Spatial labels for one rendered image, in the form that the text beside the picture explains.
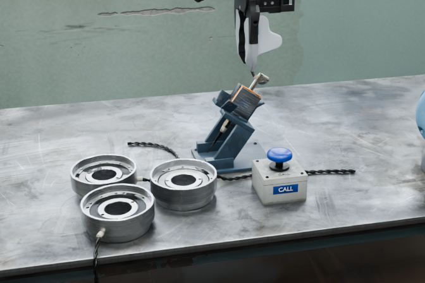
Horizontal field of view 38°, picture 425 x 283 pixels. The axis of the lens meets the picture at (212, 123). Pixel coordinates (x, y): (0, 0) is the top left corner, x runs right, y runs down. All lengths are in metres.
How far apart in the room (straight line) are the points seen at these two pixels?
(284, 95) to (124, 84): 1.29
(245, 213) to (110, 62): 1.70
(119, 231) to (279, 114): 0.54
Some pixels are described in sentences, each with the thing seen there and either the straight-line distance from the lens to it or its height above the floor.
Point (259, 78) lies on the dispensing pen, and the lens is 1.05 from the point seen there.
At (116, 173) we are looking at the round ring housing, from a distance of 1.01.
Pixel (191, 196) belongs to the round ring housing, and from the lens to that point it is 0.93.
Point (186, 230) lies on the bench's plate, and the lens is 0.90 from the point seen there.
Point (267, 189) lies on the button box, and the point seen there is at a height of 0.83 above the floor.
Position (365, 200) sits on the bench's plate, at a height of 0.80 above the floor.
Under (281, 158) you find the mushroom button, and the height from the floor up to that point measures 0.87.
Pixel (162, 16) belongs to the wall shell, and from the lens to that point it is 2.53.
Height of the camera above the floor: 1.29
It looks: 23 degrees down
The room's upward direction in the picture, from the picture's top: 1 degrees counter-clockwise
